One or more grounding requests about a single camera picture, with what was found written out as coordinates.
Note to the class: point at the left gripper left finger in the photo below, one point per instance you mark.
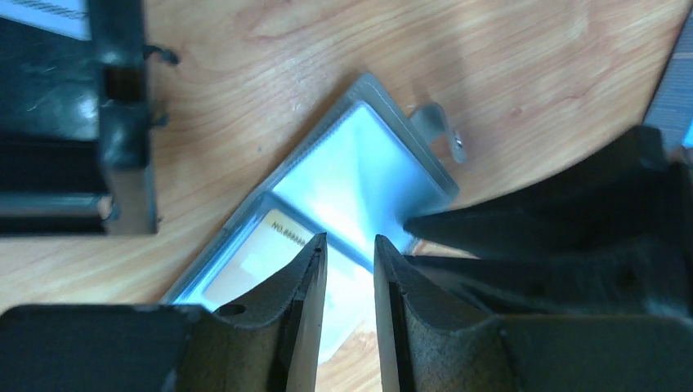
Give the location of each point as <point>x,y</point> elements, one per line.
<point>266,340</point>

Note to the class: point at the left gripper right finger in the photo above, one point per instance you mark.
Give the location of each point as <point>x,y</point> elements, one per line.
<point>429,340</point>

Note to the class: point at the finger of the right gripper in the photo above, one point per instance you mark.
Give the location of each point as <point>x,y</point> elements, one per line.
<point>611,234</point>

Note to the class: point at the blue card on table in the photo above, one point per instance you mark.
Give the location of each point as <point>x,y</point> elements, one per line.
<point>670,109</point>

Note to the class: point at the grey card in tray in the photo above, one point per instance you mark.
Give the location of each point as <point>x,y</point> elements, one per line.
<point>69,18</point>

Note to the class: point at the black organizer tray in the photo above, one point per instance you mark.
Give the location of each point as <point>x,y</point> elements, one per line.
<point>76,123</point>

